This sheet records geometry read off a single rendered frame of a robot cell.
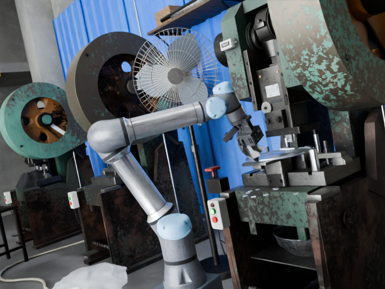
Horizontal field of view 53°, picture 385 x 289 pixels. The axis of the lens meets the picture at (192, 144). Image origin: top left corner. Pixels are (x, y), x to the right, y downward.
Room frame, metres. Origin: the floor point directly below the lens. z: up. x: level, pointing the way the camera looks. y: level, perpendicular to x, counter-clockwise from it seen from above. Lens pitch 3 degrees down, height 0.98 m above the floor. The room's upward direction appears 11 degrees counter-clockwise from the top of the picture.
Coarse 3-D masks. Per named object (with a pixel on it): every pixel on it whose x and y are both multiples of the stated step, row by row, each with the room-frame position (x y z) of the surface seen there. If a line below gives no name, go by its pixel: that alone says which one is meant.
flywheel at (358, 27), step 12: (348, 0) 1.41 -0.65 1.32; (360, 0) 1.39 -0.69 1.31; (372, 0) 1.36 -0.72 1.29; (384, 0) 1.35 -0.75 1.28; (360, 12) 1.41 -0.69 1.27; (372, 12) 1.40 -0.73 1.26; (384, 12) 1.61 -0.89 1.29; (360, 24) 1.46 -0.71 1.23; (372, 24) 1.52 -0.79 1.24; (384, 24) 1.59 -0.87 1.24; (360, 36) 1.45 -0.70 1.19; (384, 36) 1.58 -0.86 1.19; (384, 48) 1.57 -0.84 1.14
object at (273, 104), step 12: (264, 72) 1.74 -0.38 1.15; (276, 72) 1.69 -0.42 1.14; (264, 84) 1.75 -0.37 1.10; (276, 84) 1.69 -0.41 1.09; (264, 96) 1.75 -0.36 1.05; (276, 96) 1.70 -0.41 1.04; (264, 108) 1.74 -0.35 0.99; (276, 108) 1.71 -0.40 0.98; (288, 108) 1.66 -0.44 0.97; (300, 108) 1.71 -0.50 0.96; (276, 120) 1.67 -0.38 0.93; (288, 120) 1.67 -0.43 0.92; (300, 120) 1.69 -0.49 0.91
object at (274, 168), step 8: (272, 160) 1.56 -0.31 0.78; (280, 160) 1.58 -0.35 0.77; (288, 160) 1.65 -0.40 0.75; (272, 168) 1.66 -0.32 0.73; (280, 168) 1.62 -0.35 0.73; (288, 168) 1.64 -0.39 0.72; (272, 176) 1.66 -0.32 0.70; (280, 176) 1.63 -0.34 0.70; (272, 184) 1.67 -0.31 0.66; (280, 184) 1.64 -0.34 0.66
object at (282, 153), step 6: (276, 150) 1.83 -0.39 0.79; (282, 150) 1.82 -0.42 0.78; (288, 150) 1.77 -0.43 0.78; (294, 150) 1.73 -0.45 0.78; (300, 150) 1.69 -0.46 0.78; (306, 150) 1.65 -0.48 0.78; (264, 156) 1.69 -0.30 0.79; (270, 156) 1.65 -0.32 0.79; (276, 156) 1.63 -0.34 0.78; (282, 156) 1.61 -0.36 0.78; (288, 156) 1.54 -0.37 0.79
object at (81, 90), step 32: (96, 64) 2.65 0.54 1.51; (160, 64) 2.97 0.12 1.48; (96, 96) 2.62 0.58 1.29; (128, 96) 2.74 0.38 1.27; (160, 96) 2.94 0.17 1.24; (160, 160) 3.11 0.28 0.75; (96, 192) 2.97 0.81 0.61; (128, 192) 2.90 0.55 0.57; (160, 192) 3.08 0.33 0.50; (192, 192) 3.27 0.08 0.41; (96, 224) 3.22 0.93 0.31; (128, 224) 2.88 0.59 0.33; (192, 224) 3.24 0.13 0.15; (96, 256) 3.18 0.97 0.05; (128, 256) 2.85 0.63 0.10; (160, 256) 2.94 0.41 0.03
